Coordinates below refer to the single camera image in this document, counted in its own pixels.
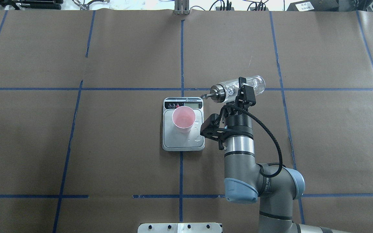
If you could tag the clear glass sauce bottle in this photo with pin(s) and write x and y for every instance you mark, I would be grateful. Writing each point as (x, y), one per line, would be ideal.
(227, 91)

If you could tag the silver digital kitchen scale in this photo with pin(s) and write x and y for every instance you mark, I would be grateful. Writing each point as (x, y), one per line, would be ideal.
(172, 139)

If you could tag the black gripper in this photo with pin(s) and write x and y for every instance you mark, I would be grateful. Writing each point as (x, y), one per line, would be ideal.
(239, 124)

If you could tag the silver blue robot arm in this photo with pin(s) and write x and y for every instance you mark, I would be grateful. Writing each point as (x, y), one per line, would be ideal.
(246, 181)

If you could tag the aluminium frame post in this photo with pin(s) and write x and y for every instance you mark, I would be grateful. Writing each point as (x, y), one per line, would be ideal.
(181, 7)

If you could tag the black folded tripod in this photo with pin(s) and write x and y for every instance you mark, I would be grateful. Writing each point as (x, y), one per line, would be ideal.
(32, 4)

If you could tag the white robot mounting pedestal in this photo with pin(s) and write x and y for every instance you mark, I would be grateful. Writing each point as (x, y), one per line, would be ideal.
(200, 227)

